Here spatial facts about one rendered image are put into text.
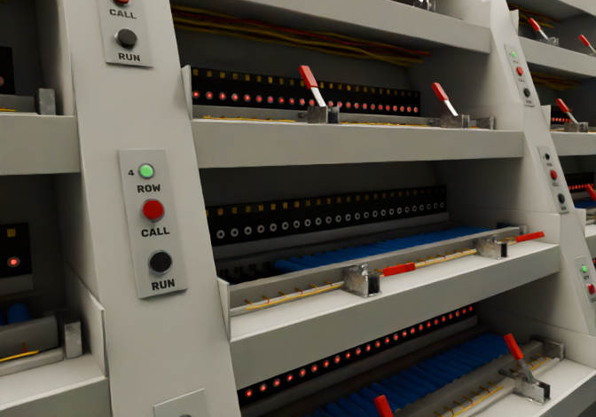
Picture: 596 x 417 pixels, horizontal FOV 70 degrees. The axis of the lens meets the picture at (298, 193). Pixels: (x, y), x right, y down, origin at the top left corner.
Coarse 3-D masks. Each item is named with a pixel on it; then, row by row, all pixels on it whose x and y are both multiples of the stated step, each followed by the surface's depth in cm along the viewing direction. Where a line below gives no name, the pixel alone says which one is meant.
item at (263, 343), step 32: (384, 224) 74; (416, 224) 79; (480, 224) 82; (512, 224) 75; (544, 224) 73; (224, 256) 57; (480, 256) 64; (512, 256) 63; (544, 256) 68; (224, 288) 36; (384, 288) 50; (416, 288) 50; (448, 288) 54; (480, 288) 58; (224, 320) 36; (256, 320) 41; (288, 320) 40; (320, 320) 42; (352, 320) 44; (384, 320) 47; (416, 320) 50; (256, 352) 38; (288, 352) 40; (320, 352) 42
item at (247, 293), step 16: (448, 240) 64; (464, 240) 65; (368, 256) 55; (384, 256) 55; (400, 256) 57; (416, 256) 58; (432, 256) 60; (304, 272) 48; (320, 272) 49; (336, 272) 50; (240, 288) 43; (256, 288) 44; (272, 288) 45; (288, 288) 46; (304, 288) 48; (240, 304) 43
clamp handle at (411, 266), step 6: (366, 264) 48; (402, 264) 43; (408, 264) 42; (414, 264) 43; (366, 270) 48; (384, 270) 45; (390, 270) 44; (396, 270) 43; (402, 270) 43; (408, 270) 42; (414, 270) 43; (372, 276) 46
